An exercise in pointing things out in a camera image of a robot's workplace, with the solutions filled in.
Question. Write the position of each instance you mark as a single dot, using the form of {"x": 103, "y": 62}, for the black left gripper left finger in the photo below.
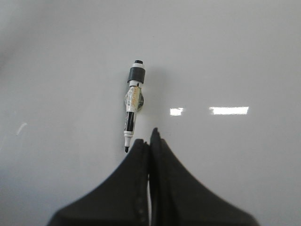
{"x": 121, "y": 200}

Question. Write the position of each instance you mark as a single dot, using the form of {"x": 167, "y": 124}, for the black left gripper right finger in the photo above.
{"x": 179, "y": 199}

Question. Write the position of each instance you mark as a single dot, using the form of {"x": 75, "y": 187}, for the black white whiteboard marker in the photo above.
{"x": 134, "y": 99}

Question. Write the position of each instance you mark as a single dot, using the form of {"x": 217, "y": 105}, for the white whiteboard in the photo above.
{"x": 222, "y": 85}

